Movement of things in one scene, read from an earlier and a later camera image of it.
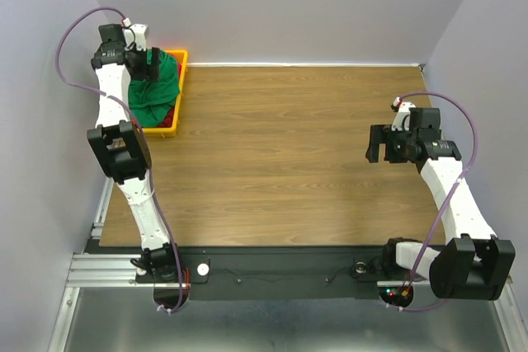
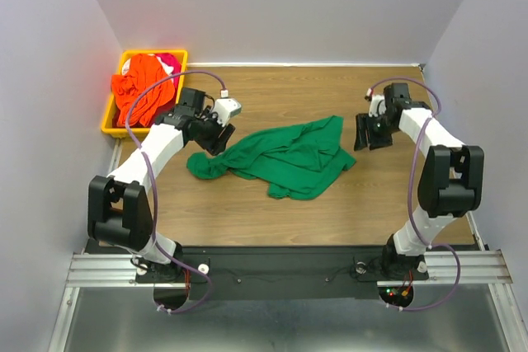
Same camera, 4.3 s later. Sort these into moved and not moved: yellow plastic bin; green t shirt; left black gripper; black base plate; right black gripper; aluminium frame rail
Moved: left black gripper; right black gripper; green t shirt
Not moved: aluminium frame rail; yellow plastic bin; black base plate
